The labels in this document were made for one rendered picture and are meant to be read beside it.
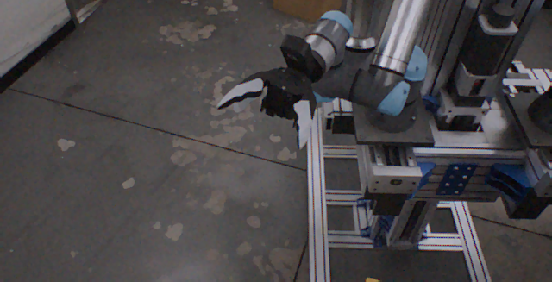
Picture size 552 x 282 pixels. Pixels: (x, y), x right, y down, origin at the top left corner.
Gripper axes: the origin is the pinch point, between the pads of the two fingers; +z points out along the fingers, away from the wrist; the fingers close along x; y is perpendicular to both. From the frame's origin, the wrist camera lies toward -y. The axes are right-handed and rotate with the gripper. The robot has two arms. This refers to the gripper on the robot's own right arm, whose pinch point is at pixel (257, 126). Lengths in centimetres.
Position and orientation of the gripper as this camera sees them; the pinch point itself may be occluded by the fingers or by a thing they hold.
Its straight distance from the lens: 66.3
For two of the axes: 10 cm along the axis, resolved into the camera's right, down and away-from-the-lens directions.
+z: -4.6, 6.5, -6.0
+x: -8.8, -4.3, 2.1
